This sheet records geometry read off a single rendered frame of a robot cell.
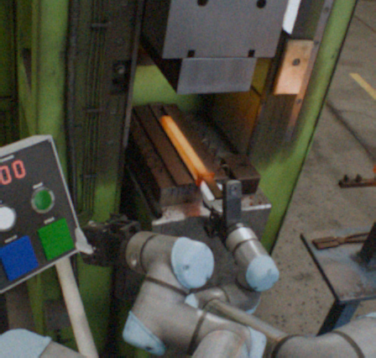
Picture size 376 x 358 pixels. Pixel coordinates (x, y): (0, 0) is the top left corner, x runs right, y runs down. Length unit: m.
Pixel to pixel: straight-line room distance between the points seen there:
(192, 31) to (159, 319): 0.65
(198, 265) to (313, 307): 1.80
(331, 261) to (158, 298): 0.97
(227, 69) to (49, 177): 0.49
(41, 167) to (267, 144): 0.79
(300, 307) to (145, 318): 1.79
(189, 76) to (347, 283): 0.82
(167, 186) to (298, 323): 1.27
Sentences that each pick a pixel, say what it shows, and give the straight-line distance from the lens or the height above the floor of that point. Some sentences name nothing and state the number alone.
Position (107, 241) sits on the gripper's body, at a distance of 0.97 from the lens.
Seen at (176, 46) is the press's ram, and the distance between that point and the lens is 1.18.
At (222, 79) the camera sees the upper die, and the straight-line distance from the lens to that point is 1.28.
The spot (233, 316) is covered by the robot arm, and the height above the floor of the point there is 1.00.
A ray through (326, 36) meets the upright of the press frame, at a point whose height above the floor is 1.36.
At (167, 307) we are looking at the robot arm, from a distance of 0.82.
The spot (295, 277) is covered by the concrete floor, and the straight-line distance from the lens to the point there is 2.68.
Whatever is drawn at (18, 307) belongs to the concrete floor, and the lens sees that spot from 2.36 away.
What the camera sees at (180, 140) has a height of 1.01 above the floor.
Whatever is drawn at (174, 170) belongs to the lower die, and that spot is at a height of 0.99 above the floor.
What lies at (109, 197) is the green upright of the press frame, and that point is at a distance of 1.56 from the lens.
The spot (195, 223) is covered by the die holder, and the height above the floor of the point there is 0.89.
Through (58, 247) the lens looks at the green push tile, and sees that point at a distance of 1.20.
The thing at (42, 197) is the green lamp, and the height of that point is 1.10.
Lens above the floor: 1.85
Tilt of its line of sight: 36 degrees down
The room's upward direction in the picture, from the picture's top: 11 degrees clockwise
